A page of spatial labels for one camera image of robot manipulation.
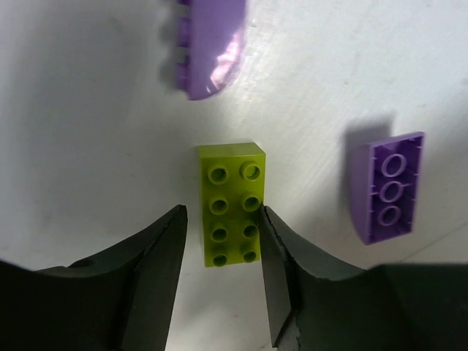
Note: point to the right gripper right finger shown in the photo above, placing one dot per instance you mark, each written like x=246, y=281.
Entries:
x=316, y=301

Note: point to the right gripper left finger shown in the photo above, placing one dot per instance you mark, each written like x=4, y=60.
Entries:
x=121, y=298

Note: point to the lime long lego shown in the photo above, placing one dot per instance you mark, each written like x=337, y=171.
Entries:
x=232, y=183

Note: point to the purple rectangular lego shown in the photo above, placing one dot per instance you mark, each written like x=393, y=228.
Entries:
x=384, y=177

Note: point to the purple rounded lego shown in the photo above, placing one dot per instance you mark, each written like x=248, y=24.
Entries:
x=213, y=34

